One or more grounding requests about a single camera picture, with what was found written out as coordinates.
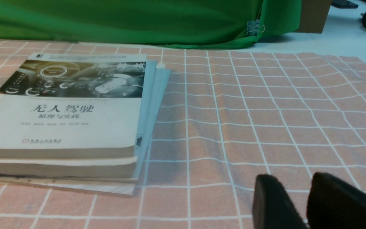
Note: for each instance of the white autonomous driving book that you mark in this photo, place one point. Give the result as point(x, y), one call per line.
point(74, 106)

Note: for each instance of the light blue middle book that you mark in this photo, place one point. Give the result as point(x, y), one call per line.
point(105, 169)

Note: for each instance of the pink checkered tablecloth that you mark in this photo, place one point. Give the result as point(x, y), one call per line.
point(227, 116)

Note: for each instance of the green backdrop cloth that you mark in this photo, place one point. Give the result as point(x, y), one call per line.
point(188, 24)

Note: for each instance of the metal binder clip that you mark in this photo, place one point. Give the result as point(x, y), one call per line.
point(254, 28)

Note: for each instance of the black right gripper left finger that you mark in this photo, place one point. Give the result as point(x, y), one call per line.
point(272, 207)

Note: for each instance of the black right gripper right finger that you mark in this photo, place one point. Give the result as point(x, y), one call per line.
point(335, 204)

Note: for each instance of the white bottom book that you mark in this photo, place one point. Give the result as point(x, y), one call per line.
point(119, 188)

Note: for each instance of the brown cardboard box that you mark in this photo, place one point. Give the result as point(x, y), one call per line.
point(313, 16)

